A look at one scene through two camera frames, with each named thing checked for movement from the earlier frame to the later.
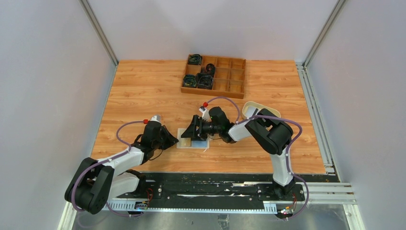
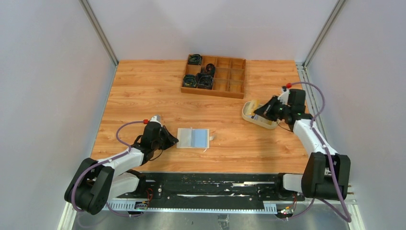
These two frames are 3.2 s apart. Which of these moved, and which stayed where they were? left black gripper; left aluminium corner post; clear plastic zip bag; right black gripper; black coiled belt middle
Moved: right black gripper
Stayed: clear plastic zip bag; left aluminium corner post; black coiled belt middle; left black gripper
